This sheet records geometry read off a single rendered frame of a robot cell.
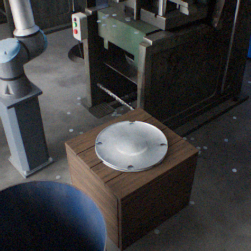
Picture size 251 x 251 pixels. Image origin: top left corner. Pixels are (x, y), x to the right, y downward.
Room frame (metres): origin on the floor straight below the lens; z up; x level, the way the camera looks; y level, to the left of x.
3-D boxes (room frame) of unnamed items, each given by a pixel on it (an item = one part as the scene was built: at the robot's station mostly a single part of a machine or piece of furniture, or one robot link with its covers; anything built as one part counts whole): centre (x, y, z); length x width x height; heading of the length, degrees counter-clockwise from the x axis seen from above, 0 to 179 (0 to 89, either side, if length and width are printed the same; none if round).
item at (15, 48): (1.30, 0.50, 0.62); 0.13 x 0.12 x 0.14; 150
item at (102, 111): (1.69, -0.06, 0.14); 0.59 x 0.10 x 0.05; 128
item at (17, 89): (1.30, 0.50, 0.50); 0.15 x 0.15 x 0.10
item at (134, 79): (1.78, -0.17, 0.31); 0.43 x 0.42 x 0.01; 38
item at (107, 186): (1.03, -0.03, 0.18); 0.40 x 0.38 x 0.35; 128
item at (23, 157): (1.30, 0.50, 0.23); 0.19 x 0.19 x 0.45; 42
